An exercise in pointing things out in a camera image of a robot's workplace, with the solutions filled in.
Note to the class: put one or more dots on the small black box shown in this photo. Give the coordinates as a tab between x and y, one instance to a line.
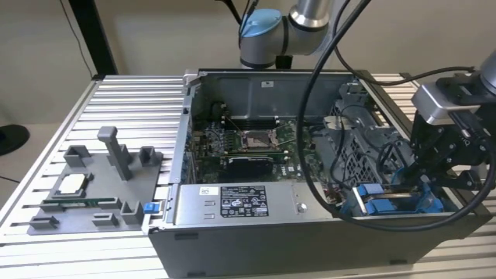
282	61

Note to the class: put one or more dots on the blue case latch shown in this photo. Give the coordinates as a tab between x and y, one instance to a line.
150	208

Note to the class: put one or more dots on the dark grey PC case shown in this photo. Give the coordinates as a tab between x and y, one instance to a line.
270	250

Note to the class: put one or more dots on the black round base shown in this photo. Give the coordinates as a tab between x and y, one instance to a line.
13	139

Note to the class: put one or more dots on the CPU socket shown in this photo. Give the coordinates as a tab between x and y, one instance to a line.
257	141

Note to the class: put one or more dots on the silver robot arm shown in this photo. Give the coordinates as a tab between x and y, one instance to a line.
266	43

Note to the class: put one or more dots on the silver CPU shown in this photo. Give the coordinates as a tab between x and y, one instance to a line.
70	184

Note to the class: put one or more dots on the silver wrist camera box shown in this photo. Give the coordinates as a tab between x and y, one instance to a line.
437	104

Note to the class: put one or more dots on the black metal post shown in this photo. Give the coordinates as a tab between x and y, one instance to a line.
94	37

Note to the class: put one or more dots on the grey parts rack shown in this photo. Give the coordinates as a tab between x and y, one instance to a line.
100	180

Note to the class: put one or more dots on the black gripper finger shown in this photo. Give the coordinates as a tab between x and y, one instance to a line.
416	173
462	180

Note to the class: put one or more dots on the blue disk carrier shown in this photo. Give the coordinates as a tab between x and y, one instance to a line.
381	207

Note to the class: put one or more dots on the silver power supply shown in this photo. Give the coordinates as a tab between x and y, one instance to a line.
193	209

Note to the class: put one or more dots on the black graphics card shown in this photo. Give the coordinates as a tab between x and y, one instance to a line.
248	170

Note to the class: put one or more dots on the green motherboard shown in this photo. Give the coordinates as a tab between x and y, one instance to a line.
297	162

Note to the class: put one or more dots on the green RAM stick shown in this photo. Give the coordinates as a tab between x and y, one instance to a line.
89	201

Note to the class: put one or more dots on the grey metal disk bay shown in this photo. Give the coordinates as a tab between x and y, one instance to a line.
354	168

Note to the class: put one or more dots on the black RAM slot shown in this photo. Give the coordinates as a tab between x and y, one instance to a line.
254	125
252	118

